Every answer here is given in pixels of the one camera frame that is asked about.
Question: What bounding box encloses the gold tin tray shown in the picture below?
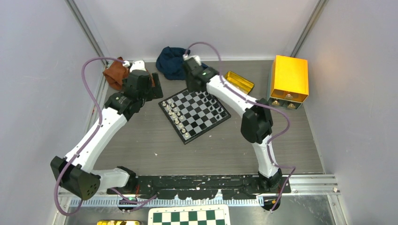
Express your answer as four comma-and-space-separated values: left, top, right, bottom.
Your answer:
224, 71, 254, 95

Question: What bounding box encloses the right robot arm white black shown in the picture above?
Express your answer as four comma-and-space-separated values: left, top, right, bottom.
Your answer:
182, 57, 282, 193

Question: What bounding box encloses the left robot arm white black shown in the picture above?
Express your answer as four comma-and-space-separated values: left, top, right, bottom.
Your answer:
50, 70, 163, 200

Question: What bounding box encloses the green white checkered board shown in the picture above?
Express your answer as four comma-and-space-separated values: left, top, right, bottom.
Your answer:
147, 204, 231, 225

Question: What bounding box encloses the orange brown cloth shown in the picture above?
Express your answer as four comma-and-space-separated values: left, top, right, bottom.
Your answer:
103, 61, 129, 91

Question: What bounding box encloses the dark blue cloth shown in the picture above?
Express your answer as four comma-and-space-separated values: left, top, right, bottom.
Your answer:
155, 46, 209, 81

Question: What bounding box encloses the black white chessboard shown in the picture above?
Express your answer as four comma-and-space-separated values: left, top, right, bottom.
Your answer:
158, 89, 231, 144

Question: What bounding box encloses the yellow drawer box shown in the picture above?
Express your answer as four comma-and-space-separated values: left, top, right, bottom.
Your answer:
267, 55, 309, 110

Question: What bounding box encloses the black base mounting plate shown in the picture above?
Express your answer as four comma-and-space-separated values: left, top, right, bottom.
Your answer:
116, 174, 291, 200

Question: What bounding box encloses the gold object bottom edge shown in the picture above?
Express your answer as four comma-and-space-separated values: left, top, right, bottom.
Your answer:
96, 220, 142, 225

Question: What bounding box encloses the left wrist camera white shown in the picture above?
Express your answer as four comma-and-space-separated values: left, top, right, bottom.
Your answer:
122, 60, 147, 72

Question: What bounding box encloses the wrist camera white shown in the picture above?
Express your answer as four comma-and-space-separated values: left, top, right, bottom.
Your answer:
183, 54, 202, 65
122, 60, 147, 72

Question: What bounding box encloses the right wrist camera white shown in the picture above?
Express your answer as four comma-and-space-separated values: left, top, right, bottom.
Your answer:
183, 54, 202, 65

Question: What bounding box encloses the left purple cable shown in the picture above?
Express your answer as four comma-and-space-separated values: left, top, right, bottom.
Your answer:
54, 57, 158, 217

